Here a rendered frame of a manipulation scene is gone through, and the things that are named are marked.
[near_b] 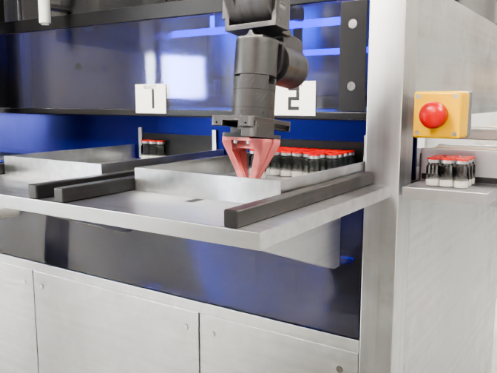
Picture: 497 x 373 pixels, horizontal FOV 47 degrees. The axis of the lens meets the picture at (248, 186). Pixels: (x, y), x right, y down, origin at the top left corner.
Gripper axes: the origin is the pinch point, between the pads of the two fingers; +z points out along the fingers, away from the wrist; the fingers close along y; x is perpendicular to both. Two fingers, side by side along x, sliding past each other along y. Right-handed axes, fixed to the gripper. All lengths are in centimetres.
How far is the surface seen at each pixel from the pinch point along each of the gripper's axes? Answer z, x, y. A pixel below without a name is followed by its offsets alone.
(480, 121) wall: -92, 184, 1077
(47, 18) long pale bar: -31, 65, 16
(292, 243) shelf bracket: 8.3, -2.2, 9.5
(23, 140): -4, 96, 34
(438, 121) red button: -10.8, -18.8, 21.3
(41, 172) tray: 1.0, 43.4, -0.1
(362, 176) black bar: -1.9, -7.9, 20.9
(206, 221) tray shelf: 3.6, -2.7, -12.5
